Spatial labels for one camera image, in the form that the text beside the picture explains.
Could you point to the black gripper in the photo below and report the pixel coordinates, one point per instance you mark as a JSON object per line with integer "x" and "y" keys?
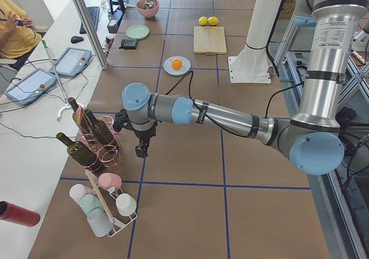
{"x": 145, "y": 135}

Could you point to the orange fruit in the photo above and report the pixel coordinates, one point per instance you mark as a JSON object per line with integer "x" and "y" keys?
{"x": 176, "y": 63}

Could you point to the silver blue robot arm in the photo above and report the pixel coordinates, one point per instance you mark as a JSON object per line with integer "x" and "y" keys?
{"x": 309, "y": 136}

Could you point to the light blue plate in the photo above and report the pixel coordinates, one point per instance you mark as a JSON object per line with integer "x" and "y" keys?
{"x": 185, "y": 68}

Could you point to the green plate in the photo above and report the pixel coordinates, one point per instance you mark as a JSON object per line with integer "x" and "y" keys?
{"x": 137, "y": 32}

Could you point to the middle wine bottle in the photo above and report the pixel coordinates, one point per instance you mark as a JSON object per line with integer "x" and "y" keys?
{"x": 101, "y": 131}

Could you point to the pink cup on rack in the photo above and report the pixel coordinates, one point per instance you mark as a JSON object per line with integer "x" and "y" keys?
{"x": 110, "y": 180}

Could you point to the white cup on rack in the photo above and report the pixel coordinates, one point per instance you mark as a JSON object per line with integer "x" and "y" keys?
{"x": 126, "y": 204}

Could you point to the front wine bottle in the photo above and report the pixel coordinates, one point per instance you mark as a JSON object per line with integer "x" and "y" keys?
{"x": 81, "y": 154}

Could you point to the dark green wine bottle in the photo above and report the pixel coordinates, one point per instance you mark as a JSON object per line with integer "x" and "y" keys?
{"x": 79, "y": 119}

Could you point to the green cup on rack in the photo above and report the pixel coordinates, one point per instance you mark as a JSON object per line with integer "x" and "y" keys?
{"x": 89, "y": 202}

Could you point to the light pink cup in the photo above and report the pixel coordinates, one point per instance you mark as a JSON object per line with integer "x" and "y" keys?
{"x": 77, "y": 192}

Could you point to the light blue cup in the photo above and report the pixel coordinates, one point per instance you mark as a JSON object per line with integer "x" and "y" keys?
{"x": 99, "y": 222}

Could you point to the grabber reach tool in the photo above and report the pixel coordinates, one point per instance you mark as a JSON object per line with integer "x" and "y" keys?
{"x": 54, "y": 71}

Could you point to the black wallet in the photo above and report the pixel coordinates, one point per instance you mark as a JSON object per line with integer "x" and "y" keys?
{"x": 129, "y": 44}

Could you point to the far teach pendant tablet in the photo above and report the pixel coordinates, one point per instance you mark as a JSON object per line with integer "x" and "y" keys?
{"x": 72, "y": 61}

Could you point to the teach pendant tablet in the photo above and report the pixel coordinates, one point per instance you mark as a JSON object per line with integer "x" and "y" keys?
{"x": 72, "y": 61}
{"x": 31, "y": 87}

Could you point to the near teach pendant tablet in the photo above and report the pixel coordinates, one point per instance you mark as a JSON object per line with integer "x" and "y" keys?
{"x": 31, "y": 87}

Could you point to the bamboo cutting board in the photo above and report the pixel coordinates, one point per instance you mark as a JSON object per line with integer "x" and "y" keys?
{"x": 209, "y": 40}

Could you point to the black computer mouse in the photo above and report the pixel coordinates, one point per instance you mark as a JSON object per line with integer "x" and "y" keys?
{"x": 76, "y": 39}

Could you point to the pink bowl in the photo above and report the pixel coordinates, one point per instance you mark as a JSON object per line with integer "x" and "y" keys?
{"x": 149, "y": 12}

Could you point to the left yellow lemon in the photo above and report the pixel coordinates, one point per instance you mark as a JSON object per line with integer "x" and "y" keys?
{"x": 203, "y": 21}

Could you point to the yellow lemon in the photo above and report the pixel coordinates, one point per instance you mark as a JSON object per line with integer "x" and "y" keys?
{"x": 213, "y": 21}
{"x": 203, "y": 21}

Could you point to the metal scoop in bowl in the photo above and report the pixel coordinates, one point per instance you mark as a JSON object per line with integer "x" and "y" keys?
{"x": 147, "y": 4}

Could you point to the red thermos bottle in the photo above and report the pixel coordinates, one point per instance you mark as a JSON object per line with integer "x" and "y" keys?
{"x": 18, "y": 215}

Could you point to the right yellow lemon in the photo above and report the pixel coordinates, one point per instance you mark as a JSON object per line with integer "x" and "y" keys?
{"x": 213, "y": 21}

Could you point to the person in yellow shirt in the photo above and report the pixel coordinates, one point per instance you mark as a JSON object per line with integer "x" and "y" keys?
{"x": 18, "y": 37}

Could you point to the cardboard box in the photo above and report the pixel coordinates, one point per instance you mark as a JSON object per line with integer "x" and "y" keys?
{"x": 287, "y": 10}

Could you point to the copper wire bottle rack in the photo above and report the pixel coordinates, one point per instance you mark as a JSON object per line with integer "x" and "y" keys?
{"x": 108, "y": 158}

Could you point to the white wire cup rack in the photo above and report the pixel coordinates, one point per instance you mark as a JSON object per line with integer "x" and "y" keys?
{"x": 116, "y": 210}

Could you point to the wooden rack handle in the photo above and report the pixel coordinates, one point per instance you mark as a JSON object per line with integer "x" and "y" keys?
{"x": 92, "y": 179}

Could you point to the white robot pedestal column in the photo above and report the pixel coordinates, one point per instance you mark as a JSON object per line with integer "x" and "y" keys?
{"x": 251, "y": 65}

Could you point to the aluminium frame post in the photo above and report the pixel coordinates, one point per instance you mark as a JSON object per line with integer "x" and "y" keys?
{"x": 91, "y": 32}

